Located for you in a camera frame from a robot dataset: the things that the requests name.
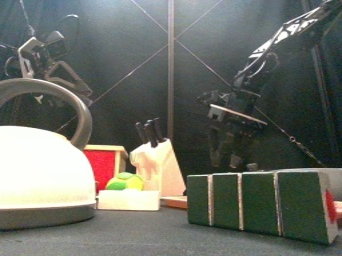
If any green yellow toy squash half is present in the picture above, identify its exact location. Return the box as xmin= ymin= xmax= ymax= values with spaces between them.
xmin=104 ymin=171 xmax=145 ymax=192

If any black knife handle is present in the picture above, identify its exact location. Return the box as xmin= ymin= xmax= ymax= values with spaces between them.
xmin=133 ymin=121 xmax=149 ymax=145
xmin=150 ymin=116 xmax=166 ymax=142
xmin=142 ymin=119 xmax=158 ymax=149

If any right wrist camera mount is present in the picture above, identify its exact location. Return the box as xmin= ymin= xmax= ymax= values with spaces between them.
xmin=205 ymin=103 xmax=269 ymax=127

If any red wooden box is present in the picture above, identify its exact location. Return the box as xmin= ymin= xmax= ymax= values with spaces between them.
xmin=82 ymin=144 xmax=129 ymax=195

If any white knife block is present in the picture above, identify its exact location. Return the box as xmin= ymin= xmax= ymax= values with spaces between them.
xmin=128 ymin=137 xmax=186 ymax=198

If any white rectangular plate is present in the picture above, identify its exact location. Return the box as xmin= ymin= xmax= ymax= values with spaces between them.
xmin=96 ymin=189 xmax=161 ymax=212

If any vertical metal frame pole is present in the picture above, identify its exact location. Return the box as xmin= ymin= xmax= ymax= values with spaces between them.
xmin=165 ymin=0 xmax=176 ymax=140

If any light wooden board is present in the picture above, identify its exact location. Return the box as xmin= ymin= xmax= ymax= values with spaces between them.
xmin=158 ymin=195 xmax=189 ymax=210

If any white kettle grey handle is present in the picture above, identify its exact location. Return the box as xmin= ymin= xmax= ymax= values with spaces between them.
xmin=0 ymin=77 xmax=97 ymax=231

